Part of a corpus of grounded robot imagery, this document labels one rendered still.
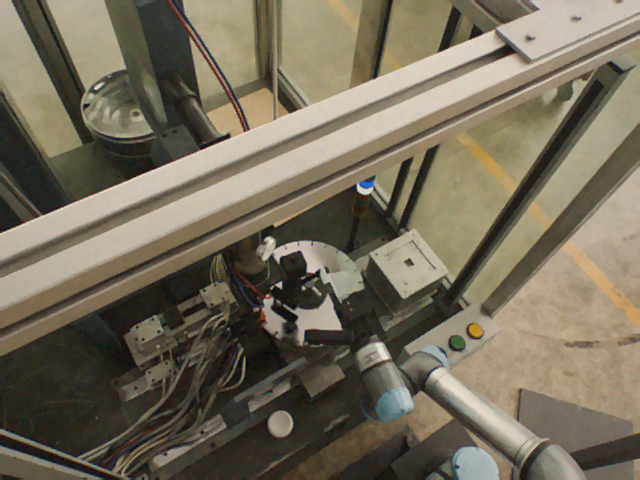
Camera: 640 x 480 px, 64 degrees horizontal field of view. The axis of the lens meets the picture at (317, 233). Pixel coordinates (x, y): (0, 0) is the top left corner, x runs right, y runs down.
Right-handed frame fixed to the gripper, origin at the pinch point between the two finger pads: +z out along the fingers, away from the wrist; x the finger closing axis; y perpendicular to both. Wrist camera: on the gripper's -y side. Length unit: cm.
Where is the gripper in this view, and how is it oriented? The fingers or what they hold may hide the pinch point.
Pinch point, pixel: (322, 274)
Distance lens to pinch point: 120.2
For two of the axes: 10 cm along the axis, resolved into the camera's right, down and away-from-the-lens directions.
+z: -3.9, -8.1, 4.4
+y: 9.0, -4.3, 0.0
